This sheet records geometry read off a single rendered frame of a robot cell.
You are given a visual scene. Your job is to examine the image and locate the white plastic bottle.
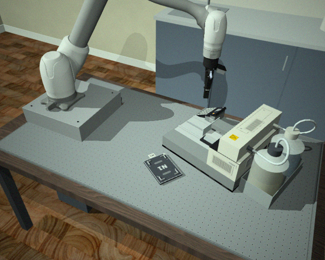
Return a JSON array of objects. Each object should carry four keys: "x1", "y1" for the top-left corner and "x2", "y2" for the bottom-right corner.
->
[{"x1": 247, "y1": 142, "x2": 289, "y2": 196}]

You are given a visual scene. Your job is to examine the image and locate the clear plastic bottle with blue liquid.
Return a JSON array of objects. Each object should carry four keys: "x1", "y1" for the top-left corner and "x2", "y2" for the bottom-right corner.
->
[{"x1": 271, "y1": 127, "x2": 305, "y2": 178}]

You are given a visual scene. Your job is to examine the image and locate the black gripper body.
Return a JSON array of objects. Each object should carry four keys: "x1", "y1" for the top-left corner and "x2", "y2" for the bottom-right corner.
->
[{"x1": 203, "y1": 57, "x2": 219, "y2": 76}]

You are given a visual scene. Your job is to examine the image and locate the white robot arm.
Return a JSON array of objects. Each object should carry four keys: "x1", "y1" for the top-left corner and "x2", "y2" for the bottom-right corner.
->
[{"x1": 40, "y1": 0, "x2": 227, "y2": 111}]

